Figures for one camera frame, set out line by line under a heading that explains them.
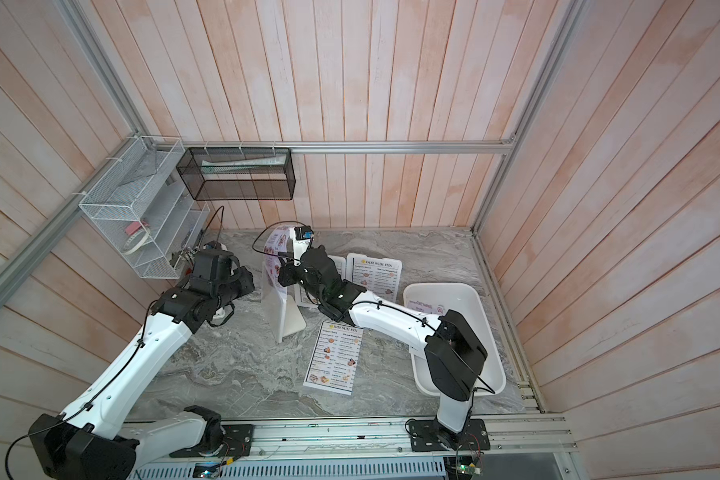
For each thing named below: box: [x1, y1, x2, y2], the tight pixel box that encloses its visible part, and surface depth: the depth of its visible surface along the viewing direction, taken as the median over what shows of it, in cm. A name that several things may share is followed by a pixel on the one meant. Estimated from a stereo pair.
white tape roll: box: [122, 228, 150, 255], surface depth 81 cm
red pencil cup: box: [175, 248, 195, 288], surface depth 92 cm
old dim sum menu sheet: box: [303, 321, 364, 396], surface depth 89 cm
